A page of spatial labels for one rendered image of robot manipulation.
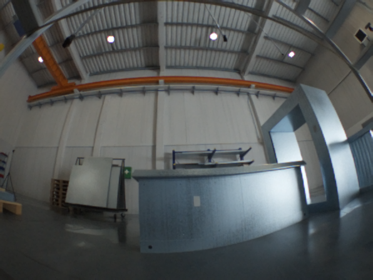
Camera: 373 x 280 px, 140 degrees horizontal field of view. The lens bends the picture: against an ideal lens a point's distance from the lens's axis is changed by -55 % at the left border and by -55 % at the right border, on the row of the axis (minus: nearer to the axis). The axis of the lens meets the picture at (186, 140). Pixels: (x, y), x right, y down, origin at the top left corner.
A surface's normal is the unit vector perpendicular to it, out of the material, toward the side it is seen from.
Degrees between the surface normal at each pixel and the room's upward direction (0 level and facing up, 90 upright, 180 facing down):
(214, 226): 90
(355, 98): 90
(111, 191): 78
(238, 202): 90
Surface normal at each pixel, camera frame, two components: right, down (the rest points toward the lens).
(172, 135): 0.08, -0.41
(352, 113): -0.99, 0.02
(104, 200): 0.12, -0.59
